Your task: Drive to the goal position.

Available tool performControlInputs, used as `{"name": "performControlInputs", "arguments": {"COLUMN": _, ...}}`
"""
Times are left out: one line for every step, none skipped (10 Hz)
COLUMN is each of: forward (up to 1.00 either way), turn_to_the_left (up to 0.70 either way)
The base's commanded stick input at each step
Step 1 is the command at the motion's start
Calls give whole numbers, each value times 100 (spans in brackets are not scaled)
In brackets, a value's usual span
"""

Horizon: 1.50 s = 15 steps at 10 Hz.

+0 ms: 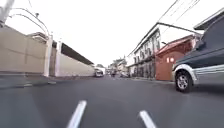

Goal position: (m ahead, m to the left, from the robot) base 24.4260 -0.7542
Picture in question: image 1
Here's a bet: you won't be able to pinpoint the row of buildings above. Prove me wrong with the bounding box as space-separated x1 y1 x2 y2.
106 57 129 78

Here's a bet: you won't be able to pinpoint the red building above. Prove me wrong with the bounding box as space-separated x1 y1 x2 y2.
154 34 201 82

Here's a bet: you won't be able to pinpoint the beige concrete wall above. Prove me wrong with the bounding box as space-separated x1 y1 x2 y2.
0 24 48 76

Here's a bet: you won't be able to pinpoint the building with dark eave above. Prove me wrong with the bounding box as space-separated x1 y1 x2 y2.
193 8 224 32

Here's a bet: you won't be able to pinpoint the grey kerbside pavement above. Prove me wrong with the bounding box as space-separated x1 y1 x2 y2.
0 73 58 90

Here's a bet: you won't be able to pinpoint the grey asphalt road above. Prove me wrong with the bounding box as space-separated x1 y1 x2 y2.
0 75 224 128

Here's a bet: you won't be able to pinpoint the white vehicle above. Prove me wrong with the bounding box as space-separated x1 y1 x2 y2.
94 67 106 78

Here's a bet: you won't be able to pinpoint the pale pole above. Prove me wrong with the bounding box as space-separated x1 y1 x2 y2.
0 0 16 24

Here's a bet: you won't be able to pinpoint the white two-storey building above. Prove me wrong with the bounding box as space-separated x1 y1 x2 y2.
126 22 201 80

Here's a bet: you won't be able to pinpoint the robot's own part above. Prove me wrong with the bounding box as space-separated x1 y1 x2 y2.
65 99 88 128
138 110 158 128

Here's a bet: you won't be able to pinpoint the overhead wires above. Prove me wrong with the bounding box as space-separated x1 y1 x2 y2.
156 0 202 34

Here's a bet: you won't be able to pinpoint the white wall with dark roof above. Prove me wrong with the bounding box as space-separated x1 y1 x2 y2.
54 41 96 78

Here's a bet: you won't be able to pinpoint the white lamp post, curved arms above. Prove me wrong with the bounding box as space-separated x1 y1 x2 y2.
9 7 54 78

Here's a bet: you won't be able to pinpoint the dark and silver car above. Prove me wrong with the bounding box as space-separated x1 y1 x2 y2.
171 14 224 94

